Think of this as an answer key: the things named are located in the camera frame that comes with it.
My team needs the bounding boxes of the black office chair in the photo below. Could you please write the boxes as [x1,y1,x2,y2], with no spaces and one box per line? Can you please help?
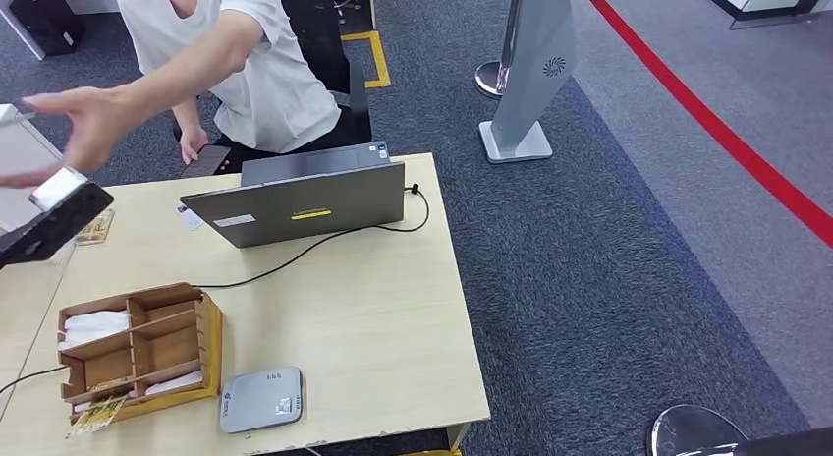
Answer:
[276,0,374,148]

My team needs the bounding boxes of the chrome stanchion base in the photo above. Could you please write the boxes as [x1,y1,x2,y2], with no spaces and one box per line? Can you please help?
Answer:
[649,405,750,456]

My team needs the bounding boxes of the white card stack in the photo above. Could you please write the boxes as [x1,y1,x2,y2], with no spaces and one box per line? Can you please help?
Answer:
[143,371,204,397]

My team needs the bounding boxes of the pale blue ID card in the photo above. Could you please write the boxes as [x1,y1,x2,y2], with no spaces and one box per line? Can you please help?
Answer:
[174,203,205,232]

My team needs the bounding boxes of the white folded cloth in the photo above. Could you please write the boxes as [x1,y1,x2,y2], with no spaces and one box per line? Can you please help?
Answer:
[58,310,132,352]

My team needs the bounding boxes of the person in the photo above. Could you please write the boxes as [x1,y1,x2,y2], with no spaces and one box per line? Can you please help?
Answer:
[0,0,356,190]

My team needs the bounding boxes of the red barrier belt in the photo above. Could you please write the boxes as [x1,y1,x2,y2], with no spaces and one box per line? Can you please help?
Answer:
[576,0,833,250]

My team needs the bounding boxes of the dark smartphone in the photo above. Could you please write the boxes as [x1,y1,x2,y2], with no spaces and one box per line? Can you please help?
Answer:
[179,144,232,180]

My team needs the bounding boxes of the grey laptop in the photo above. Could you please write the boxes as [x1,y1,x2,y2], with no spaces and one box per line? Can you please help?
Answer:
[180,140,407,250]

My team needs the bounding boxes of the grey sign stand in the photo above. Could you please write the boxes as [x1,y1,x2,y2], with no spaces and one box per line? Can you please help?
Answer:
[477,0,578,164]

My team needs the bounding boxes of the person's right hand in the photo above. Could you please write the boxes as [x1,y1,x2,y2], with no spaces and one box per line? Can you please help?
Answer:
[179,124,211,166]

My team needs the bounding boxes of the wooden compartment organizer box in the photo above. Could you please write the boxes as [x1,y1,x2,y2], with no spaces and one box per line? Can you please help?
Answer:
[57,282,224,423]

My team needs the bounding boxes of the black computer tower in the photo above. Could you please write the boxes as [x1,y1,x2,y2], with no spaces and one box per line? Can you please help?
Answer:
[8,0,85,57]

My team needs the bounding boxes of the black laptop power cable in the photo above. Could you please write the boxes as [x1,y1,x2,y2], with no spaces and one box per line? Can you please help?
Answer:
[192,184,432,290]

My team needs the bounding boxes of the chrome stanchion pole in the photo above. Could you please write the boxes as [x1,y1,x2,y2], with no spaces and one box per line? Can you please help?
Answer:
[474,0,524,99]

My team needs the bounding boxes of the thin black cable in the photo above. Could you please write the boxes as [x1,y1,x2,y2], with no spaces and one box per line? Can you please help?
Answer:
[0,365,70,397]

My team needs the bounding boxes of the person's left hand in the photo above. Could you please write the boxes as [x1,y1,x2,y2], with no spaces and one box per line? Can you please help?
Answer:
[0,85,147,190]

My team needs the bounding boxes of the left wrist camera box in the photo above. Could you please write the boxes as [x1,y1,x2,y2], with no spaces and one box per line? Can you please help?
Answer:
[0,166,115,268]

